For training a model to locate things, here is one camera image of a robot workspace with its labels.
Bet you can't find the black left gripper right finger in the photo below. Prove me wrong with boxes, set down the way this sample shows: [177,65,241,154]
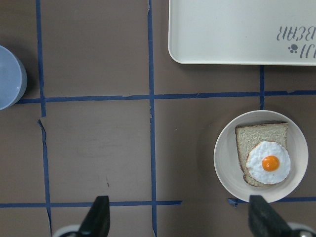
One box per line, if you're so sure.
[248,195,291,237]

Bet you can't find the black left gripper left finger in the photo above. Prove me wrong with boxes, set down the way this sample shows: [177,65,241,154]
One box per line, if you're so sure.
[78,196,110,237]

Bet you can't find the cream round plate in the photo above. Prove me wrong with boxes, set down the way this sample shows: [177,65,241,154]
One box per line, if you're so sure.
[214,110,309,202]

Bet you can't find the bread slice under egg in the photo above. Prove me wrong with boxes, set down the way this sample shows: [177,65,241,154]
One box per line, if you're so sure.
[235,122,288,187]

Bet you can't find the fried egg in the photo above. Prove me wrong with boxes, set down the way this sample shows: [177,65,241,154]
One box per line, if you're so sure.
[246,141,291,185]

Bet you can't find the blue bowl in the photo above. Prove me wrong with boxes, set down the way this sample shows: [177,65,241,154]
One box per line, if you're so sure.
[0,46,28,110]

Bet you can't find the cream bear tray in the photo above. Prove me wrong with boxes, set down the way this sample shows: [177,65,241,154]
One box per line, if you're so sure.
[168,0,316,66]

